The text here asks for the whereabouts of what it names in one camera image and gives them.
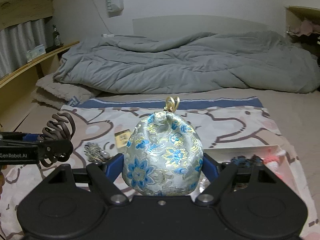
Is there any silver braided pearl hair tie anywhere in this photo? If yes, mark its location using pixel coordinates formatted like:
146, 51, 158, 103
83, 141, 113, 164

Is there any yellow tissue packet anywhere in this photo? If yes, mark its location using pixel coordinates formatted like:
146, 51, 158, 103
114, 129, 131, 153

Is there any grey quilted duvet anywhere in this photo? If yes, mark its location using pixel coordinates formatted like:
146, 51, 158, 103
54, 31, 319, 94

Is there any cream open wardrobe shelf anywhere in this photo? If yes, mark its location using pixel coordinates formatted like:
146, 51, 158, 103
286, 6, 319, 57

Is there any blue floral silk pouch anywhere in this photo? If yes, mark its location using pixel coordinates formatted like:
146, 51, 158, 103
122, 96, 204, 196

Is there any white charger with cable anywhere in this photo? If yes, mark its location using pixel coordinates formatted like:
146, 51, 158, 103
91, 0, 114, 36

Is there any dark brown hair claw clip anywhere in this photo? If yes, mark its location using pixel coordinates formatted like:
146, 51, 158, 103
38, 113, 76, 167

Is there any pile of folded clothes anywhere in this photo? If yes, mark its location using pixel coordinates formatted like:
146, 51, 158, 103
286, 18, 319, 50

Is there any green glass bottle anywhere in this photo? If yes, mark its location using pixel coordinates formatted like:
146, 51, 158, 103
53, 25, 62, 47

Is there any beige fleece blanket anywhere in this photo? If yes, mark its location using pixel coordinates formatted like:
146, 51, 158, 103
32, 73, 100, 109

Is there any blue brown crochet scrunchie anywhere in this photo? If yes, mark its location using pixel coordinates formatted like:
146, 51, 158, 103
231, 155, 263, 168

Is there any person's left hand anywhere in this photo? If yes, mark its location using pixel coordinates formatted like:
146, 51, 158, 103
0, 165, 8, 194

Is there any wooden bedside shelf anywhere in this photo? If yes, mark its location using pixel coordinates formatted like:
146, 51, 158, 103
1, 41, 79, 131

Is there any pink crochet doll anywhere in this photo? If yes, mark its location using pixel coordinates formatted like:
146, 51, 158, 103
263, 149, 287, 175

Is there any tissue box on shelf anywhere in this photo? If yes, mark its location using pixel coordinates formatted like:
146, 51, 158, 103
26, 44, 46, 62

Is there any white shallow cardboard box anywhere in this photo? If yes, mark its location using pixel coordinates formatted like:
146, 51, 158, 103
198, 143, 311, 205

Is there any cartoon bear printed cloth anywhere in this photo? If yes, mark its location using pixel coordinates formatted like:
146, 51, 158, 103
1, 96, 319, 239

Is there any grey curtain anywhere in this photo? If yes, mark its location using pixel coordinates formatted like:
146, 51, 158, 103
0, 19, 47, 78

